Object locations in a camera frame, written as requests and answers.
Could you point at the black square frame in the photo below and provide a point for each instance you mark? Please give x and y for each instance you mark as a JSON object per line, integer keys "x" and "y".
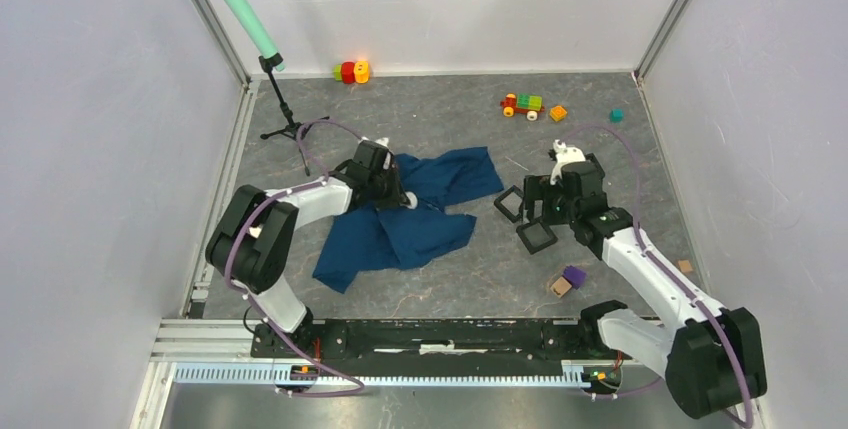
{"x": 510, "y": 204}
{"x": 536, "y": 236}

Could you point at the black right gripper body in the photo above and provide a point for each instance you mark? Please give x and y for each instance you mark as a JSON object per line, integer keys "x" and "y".
{"x": 556, "y": 209}

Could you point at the black tripod microphone stand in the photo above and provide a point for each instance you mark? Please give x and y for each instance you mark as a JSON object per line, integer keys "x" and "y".
{"x": 293, "y": 128}

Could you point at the tan wooden cube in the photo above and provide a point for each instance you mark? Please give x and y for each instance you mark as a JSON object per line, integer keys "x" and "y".
{"x": 560, "y": 287}

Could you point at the red green orange toy blocks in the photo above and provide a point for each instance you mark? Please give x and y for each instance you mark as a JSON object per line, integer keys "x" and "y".
{"x": 352, "y": 72}

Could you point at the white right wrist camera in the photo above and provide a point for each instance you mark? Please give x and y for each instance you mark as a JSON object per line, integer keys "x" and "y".
{"x": 563, "y": 155}

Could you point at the teal small cube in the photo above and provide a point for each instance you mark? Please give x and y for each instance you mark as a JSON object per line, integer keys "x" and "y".
{"x": 616, "y": 115}

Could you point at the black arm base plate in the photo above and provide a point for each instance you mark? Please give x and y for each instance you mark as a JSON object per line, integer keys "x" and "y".
{"x": 437, "y": 347}

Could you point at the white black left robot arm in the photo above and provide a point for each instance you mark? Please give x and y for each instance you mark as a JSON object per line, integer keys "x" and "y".
{"x": 251, "y": 242}

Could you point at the colourful toy block train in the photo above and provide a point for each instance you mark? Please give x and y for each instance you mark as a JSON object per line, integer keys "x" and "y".
{"x": 528, "y": 105}

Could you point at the orange toy brick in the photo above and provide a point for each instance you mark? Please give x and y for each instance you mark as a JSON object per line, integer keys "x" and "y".
{"x": 557, "y": 113}

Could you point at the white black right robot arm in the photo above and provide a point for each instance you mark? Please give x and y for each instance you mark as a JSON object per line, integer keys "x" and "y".
{"x": 709, "y": 356}

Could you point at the brown wooden cube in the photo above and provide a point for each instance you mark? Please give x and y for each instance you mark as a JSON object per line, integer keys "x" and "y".
{"x": 685, "y": 266}

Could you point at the purple cube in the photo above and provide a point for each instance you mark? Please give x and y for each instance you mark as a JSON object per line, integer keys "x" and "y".
{"x": 575, "y": 276}

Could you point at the blue Mickey Mouse t-shirt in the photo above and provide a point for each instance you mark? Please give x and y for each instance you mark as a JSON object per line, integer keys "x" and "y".
{"x": 368, "y": 239}

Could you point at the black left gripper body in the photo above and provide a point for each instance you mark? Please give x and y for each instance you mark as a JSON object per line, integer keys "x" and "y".
{"x": 385, "y": 193}

